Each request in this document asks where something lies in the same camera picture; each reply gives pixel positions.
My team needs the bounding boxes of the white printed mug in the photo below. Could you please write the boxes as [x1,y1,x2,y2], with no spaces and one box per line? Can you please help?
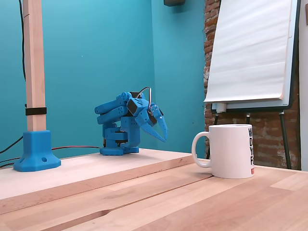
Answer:
[192,124,256,180]

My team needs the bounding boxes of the light wooden base board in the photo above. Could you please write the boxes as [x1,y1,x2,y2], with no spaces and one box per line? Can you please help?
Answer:
[0,148,202,215]

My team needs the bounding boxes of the white paper pad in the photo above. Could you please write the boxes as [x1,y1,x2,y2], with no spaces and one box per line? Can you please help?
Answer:
[203,0,293,103]

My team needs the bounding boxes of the flipchart easel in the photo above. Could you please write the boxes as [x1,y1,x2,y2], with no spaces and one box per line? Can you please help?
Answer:
[210,0,301,170]

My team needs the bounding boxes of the arm servo wire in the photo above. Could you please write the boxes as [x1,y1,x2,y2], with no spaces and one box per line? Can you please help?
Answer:
[137,87,153,108]

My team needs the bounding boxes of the red black power wire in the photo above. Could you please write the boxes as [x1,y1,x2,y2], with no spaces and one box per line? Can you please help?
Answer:
[0,145,104,169]

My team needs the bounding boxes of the black strap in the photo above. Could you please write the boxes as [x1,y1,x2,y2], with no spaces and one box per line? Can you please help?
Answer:
[25,107,48,116]

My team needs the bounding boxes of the dark wall box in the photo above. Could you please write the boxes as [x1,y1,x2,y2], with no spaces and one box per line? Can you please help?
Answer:
[163,0,186,7]

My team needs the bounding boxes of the blue post base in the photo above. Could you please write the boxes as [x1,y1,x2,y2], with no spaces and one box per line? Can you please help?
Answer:
[13,129,62,173]

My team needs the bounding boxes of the wooden post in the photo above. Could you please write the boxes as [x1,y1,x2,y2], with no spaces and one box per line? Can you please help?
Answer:
[22,0,47,132]

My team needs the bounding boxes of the thin black cable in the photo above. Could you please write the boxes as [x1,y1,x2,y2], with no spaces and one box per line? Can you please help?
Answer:
[0,136,24,154]
[18,0,27,81]

